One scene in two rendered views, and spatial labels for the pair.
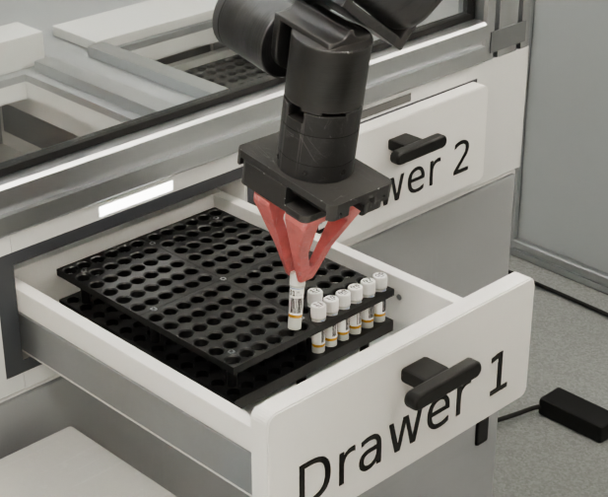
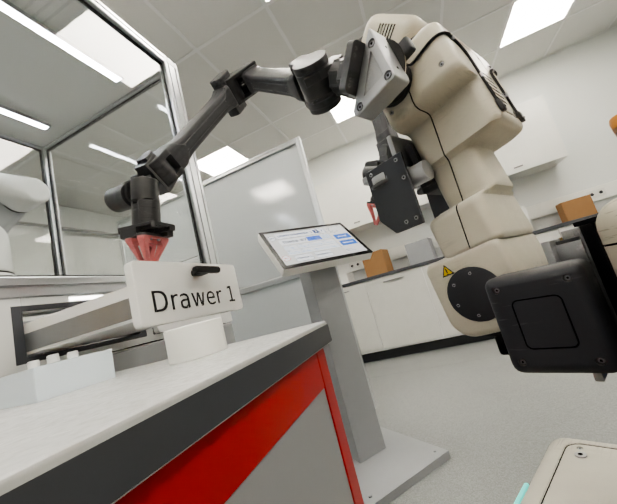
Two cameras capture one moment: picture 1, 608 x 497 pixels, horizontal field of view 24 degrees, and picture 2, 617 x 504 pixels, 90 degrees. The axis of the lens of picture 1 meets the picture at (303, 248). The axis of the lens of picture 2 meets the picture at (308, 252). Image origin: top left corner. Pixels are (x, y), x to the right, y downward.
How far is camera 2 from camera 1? 0.71 m
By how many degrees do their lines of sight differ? 44
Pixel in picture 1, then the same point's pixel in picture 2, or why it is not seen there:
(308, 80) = (137, 187)
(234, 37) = (111, 197)
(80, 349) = (52, 324)
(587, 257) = not seen: hidden behind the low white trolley
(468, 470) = not seen: hidden behind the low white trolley
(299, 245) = (144, 247)
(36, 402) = not seen: hidden behind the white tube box
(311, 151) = (142, 211)
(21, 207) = (27, 289)
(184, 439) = (100, 321)
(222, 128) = (122, 281)
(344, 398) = (167, 270)
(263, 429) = (129, 266)
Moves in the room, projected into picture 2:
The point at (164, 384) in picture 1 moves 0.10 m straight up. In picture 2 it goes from (89, 304) to (82, 250)
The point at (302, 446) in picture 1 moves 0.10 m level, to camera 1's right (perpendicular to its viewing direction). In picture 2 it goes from (150, 282) to (211, 270)
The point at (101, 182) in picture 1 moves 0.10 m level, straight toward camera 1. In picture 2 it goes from (69, 287) to (64, 277)
